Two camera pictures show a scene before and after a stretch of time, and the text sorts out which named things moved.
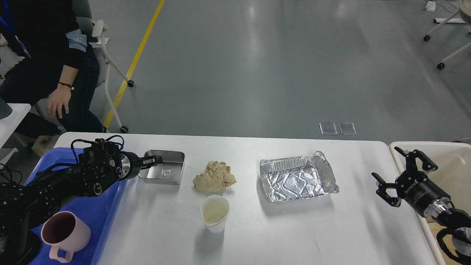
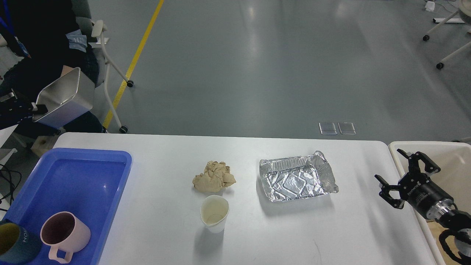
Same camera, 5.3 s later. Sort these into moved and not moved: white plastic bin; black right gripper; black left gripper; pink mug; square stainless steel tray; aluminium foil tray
Moved: square stainless steel tray; black left gripper
Not moved: black right gripper; pink mug; aluminium foil tray; white plastic bin
